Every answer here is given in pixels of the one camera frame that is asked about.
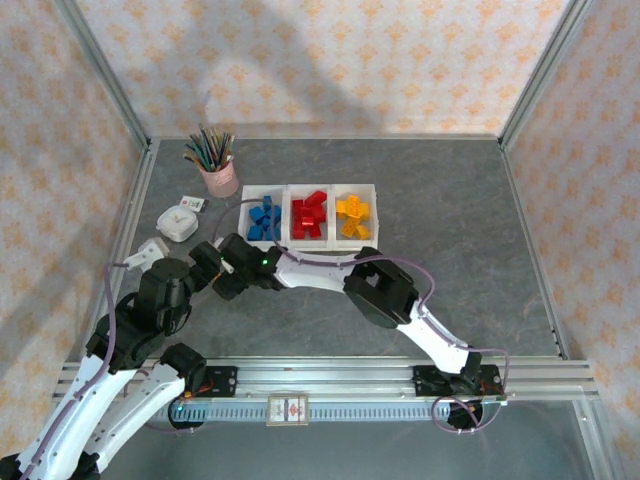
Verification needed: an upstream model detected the white plastic bin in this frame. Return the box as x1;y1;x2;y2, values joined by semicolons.
329;183;380;250
283;183;335;250
238;184;290;247

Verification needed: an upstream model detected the pink pencil cup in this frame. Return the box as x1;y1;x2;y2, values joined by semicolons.
198;157;240;199

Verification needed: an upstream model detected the bundle of colored pencils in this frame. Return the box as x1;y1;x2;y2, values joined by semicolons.
182;123;236;171

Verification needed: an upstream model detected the small framed label card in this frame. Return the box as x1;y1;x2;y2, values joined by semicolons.
267;394;310;428

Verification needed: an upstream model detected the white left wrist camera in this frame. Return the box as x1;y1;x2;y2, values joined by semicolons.
124;238;166;271

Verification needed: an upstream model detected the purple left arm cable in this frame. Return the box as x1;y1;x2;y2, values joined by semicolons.
14;260;201;480

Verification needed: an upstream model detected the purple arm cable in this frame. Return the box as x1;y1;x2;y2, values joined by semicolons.
213;199;511;435
14;260;201;480

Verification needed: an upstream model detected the aluminium table edge rail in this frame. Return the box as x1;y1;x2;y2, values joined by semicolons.
499;142;571;361
92;139;162;361

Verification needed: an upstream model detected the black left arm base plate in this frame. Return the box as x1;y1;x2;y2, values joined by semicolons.
147;365;239;400

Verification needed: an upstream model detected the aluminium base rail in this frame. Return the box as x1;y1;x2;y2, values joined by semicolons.
52;355;600;401

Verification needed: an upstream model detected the grey slotted cable duct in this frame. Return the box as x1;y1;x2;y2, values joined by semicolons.
149;402;506;425

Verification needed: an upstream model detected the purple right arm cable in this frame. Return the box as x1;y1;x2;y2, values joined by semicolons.
213;199;511;435

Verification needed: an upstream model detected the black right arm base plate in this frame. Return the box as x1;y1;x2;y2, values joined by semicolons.
410;364;501;400

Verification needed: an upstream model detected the tall aluminium frame post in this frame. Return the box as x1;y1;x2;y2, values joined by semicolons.
52;0;152;150
497;0;596;151

